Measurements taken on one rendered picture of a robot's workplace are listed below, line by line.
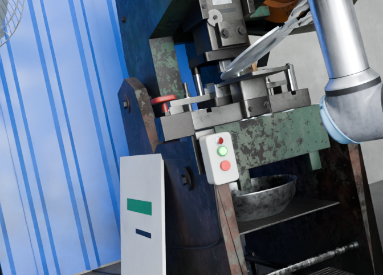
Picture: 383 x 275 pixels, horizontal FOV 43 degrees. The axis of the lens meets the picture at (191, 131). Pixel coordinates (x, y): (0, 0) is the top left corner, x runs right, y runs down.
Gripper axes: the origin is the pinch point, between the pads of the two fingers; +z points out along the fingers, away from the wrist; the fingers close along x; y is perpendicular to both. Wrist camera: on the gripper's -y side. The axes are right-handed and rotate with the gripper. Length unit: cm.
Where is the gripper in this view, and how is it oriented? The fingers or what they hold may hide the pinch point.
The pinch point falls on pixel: (291, 24)
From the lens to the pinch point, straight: 151.8
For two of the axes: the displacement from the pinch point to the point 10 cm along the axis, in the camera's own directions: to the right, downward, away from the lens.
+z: -7.6, 5.9, 2.6
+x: 5.9, 8.0, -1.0
